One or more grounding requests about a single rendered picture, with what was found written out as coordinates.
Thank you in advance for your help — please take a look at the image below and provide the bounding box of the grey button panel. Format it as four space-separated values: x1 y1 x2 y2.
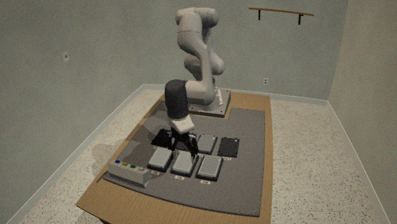
97 160 152 189

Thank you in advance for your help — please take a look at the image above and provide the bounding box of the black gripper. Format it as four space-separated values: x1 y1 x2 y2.
166 127 199 165

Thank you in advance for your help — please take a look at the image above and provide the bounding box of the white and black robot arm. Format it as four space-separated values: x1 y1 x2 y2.
165 8 225 134

